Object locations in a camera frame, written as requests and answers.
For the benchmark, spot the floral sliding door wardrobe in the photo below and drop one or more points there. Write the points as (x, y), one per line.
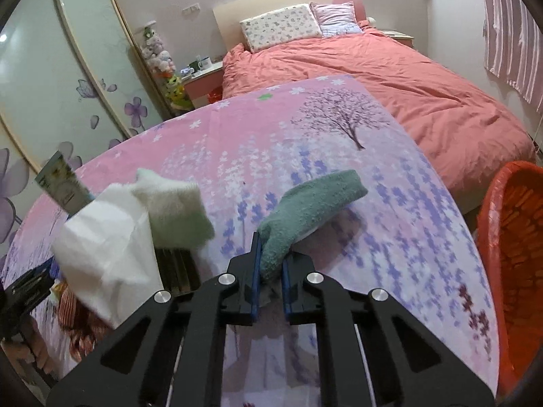
(55, 72)

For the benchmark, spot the white printed pillow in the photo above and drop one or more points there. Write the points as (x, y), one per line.
(280, 27)

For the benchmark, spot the orange bag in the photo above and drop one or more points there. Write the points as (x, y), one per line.
(215, 94)

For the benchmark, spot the white mug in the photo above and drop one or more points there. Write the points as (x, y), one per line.
(204, 62)

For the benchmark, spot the pink white nightstand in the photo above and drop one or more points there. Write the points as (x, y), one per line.
(203, 82)

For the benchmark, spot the cream bed headboard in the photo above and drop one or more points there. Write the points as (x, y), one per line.
(263, 2)

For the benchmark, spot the stack of plush toys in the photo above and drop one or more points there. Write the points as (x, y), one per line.
(163, 63)

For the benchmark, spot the orange plastic basket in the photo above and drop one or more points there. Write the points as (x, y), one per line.
(517, 263)

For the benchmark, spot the red striped cloth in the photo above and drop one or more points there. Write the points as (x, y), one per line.
(82, 326)

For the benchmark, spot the pink duvet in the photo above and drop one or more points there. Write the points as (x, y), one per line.
(403, 93)

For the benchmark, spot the pink striped curtain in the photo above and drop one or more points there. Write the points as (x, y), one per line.
(513, 29)

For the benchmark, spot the person's left hand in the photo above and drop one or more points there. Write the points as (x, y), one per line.
(34, 354)

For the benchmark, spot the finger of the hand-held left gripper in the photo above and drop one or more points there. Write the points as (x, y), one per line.
(36, 282)

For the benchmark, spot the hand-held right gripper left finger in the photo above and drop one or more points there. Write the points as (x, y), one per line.
(256, 271)

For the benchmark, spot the wall socket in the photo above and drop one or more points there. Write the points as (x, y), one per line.
(191, 8)

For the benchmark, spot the pink floral printed cloth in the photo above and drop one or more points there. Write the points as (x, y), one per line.
(339, 178)

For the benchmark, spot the light green fluffy sock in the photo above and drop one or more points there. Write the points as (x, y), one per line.
(178, 212)

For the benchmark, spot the cream bedside table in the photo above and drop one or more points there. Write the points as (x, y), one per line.
(396, 37)

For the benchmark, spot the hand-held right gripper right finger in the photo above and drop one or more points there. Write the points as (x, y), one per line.
(286, 292)

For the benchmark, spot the pink striped pillow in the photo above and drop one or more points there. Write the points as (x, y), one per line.
(337, 18)

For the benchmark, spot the green printed tube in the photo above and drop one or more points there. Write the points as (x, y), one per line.
(59, 178)

